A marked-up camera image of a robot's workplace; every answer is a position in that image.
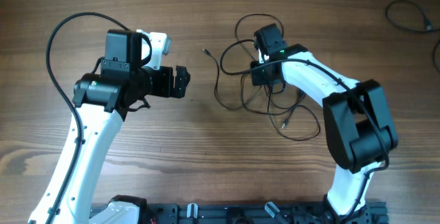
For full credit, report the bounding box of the thick black USB cable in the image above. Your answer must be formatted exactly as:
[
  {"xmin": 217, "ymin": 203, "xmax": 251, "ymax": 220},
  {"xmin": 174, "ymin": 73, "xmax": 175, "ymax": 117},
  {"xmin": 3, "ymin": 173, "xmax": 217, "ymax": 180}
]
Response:
[{"xmin": 384, "ymin": 0, "xmax": 440, "ymax": 74}]

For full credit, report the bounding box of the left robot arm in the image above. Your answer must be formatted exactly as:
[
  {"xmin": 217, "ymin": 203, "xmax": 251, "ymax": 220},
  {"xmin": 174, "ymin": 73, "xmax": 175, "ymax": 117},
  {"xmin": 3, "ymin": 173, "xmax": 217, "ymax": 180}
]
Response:
[{"xmin": 28, "ymin": 30, "xmax": 190, "ymax": 223}]

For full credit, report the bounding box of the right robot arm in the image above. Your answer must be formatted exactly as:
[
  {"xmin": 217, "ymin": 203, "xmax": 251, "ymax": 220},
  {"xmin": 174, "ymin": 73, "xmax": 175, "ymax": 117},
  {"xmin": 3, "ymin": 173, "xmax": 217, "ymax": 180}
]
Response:
[{"xmin": 251, "ymin": 23, "xmax": 398, "ymax": 223}]

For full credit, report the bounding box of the black right camera cable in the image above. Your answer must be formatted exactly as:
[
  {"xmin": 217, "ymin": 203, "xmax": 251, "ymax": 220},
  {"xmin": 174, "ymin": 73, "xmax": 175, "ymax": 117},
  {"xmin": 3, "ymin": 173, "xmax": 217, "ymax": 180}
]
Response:
[{"xmin": 219, "ymin": 38, "xmax": 391, "ymax": 223}]

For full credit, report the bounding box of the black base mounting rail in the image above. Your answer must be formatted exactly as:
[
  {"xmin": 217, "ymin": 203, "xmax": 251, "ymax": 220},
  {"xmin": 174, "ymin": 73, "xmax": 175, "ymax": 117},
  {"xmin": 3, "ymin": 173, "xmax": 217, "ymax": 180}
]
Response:
[{"xmin": 89, "ymin": 201, "xmax": 389, "ymax": 224}]

